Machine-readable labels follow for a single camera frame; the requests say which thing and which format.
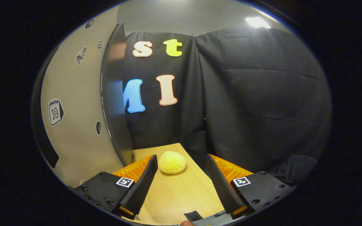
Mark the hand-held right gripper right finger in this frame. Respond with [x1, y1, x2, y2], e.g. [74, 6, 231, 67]
[206, 153, 294, 219]

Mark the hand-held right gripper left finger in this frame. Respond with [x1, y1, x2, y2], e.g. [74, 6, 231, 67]
[74, 154, 158, 220]

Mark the grey cabinet door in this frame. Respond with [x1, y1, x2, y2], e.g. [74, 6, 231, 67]
[31, 5, 126, 189]

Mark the yellow plush toy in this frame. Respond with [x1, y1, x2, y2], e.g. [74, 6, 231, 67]
[158, 151, 187, 174]

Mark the black backdrop cloth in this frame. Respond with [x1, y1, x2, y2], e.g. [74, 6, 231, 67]
[123, 27, 332, 186]

